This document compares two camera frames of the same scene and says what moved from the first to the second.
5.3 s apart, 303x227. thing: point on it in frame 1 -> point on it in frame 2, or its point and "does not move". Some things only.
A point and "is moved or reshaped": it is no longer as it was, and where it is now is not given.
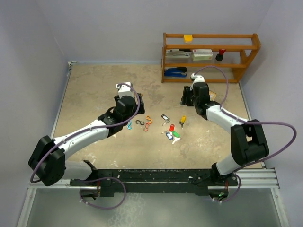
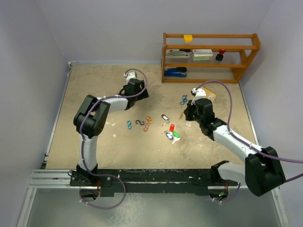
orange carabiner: (149, 119) does not move
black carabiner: (142, 124) does not move
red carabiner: (146, 127) does not move
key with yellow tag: (182, 120) is moved or reshaped
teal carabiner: (129, 125) does not move
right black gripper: (186, 92) -> (187, 110)
